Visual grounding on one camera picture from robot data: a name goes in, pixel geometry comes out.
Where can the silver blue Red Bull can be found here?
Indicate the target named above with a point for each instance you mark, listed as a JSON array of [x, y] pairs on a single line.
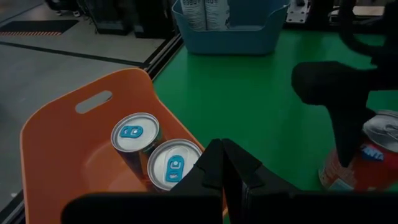
[[135, 130], [174, 163]]

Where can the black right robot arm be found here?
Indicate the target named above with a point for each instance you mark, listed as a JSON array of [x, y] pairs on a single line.
[[385, 56]]

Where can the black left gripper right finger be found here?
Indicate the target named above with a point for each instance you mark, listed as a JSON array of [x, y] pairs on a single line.
[[295, 208]]

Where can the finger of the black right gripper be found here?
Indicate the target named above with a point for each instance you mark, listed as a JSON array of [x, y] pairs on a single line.
[[349, 133]]

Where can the orange Fanta can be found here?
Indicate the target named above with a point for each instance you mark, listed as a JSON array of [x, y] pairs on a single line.
[[373, 168]]

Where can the orange plastic bin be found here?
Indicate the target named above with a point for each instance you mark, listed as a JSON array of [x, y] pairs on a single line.
[[62, 149]]

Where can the white Celsius can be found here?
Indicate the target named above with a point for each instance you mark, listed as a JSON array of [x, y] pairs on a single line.
[[193, 14], [217, 14]]

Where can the black striped floor mat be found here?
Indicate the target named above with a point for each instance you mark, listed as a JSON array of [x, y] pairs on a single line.
[[37, 26]]

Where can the teal plastic bin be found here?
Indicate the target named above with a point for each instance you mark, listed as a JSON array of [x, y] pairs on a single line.
[[230, 42]]

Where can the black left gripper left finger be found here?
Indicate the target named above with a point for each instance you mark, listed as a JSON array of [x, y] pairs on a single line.
[[155, 208]]

